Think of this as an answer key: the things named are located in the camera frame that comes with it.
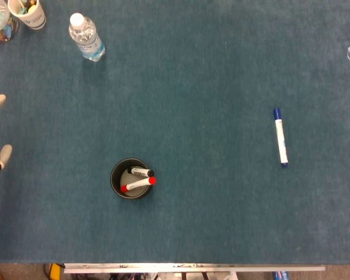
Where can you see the black cup holder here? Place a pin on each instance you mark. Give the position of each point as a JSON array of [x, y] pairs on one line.
[[115, 181]]

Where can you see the blue-capped whiteboard marker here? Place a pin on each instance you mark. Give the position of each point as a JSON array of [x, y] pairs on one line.
[[280, 137]]

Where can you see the black-capped whiteboard marker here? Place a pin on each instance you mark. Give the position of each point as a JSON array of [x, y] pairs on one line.
[[140, 172]]

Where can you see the red-capped whiteboard marker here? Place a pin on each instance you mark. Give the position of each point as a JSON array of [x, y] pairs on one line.
[[138, 184]]

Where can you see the white paper cup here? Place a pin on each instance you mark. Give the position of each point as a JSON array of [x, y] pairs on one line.
[[35, 19]]

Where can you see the blue-label water bottle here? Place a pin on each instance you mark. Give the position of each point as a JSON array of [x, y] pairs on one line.
[[86, 36]]

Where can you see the yellow box under table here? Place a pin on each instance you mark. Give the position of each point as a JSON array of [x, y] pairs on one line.
[[56, 271]]

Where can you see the blue felt table cover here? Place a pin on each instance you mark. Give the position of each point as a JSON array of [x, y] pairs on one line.
[[192, 116]]

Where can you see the blue printed packet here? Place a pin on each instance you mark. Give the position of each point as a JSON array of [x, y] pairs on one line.
[[280, 275]]

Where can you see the aluminium table edge rail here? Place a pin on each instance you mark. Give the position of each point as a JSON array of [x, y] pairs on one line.
[[192, 267]]

